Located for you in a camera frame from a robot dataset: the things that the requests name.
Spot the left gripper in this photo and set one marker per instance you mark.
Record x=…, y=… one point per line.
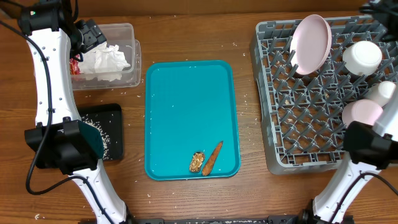
x=92, y=35

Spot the white napkin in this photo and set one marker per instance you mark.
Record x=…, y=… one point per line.
x=104, y=63

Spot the red snack wrapper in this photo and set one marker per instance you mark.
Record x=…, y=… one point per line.
x=74, y=69

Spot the golden food scrap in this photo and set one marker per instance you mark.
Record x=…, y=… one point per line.
x=196, y=162

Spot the large white plate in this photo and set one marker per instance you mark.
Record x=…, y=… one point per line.
x=311, y=43

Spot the small white plate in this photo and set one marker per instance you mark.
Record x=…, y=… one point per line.
x=364, y=111

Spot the white cup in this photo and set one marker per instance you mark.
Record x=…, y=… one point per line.
x=381, y=93

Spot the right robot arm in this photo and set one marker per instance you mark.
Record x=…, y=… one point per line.
x=369, y=149

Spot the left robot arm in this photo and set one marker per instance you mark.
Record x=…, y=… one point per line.
x=60, y=139

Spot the grey dishwasher rack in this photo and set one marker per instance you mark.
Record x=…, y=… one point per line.
x=301, y=121

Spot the clear plastic bin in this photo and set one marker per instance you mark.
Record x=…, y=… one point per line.
x=122, y=35

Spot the black tray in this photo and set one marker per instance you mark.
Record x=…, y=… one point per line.
x=111, y=118

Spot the pile of white rice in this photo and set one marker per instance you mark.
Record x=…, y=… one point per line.
x=105, y=136

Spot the teal serving tray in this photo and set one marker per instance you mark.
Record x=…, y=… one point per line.
x=190, y=107

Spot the brown carrot-shaped food scrap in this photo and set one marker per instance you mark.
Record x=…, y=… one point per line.
x=212, y=159

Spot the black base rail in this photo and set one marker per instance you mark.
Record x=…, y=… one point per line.
x=272, y=219

